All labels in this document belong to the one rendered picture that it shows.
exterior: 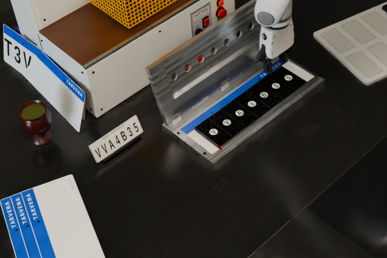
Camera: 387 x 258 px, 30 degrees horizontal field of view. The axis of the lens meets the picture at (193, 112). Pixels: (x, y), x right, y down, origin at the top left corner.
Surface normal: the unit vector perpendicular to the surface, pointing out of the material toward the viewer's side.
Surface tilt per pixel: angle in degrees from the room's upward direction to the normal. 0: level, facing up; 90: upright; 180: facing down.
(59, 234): 0
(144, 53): 90
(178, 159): 0
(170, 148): 0
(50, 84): 69
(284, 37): 90
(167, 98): 74
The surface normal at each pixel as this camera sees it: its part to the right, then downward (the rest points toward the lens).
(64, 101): -0.76, 0.19
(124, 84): 0.67, 0.49
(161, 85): 0.63, 0.28
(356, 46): -0.07, -0.70
